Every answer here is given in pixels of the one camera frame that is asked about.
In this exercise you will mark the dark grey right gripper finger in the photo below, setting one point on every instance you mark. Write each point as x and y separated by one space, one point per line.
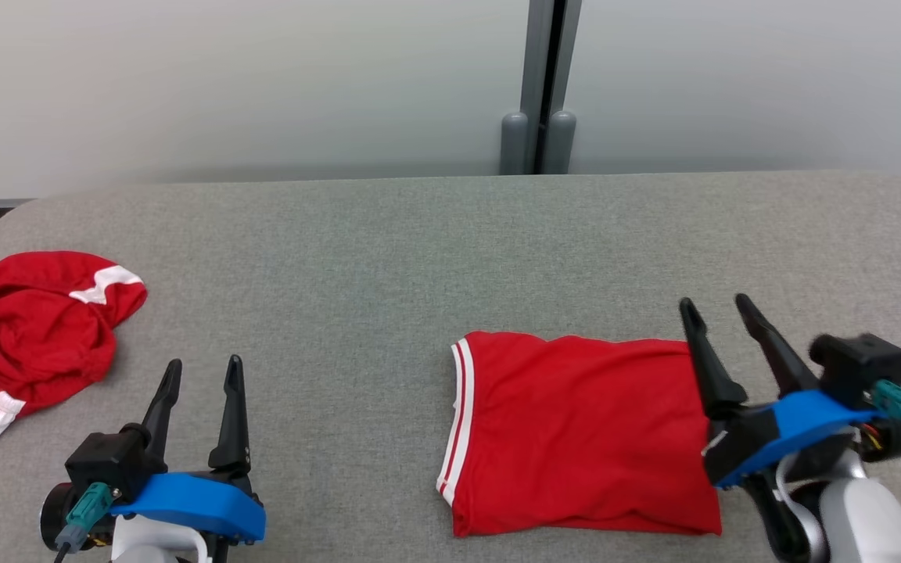
783 360
712 375

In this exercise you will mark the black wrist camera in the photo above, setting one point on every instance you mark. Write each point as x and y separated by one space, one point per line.
857 363
106 461

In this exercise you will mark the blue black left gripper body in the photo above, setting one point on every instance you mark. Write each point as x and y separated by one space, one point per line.
192 500

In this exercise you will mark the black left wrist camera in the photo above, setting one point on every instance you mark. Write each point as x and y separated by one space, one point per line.
106 461

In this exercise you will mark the red shorts striped white trim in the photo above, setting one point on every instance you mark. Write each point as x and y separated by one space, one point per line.
576 430

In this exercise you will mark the grey metal partition post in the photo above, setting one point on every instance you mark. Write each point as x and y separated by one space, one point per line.
533 78

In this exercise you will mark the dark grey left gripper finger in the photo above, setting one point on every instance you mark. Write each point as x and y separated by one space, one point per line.
163 414
233 430

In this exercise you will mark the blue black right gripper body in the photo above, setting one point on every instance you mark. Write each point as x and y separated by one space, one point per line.
795 418

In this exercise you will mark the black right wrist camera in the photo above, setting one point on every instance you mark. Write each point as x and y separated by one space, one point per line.
857 363

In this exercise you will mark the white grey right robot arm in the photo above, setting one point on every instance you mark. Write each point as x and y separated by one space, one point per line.
865 516

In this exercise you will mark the red garment white bands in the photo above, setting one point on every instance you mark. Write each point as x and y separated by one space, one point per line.
28 336

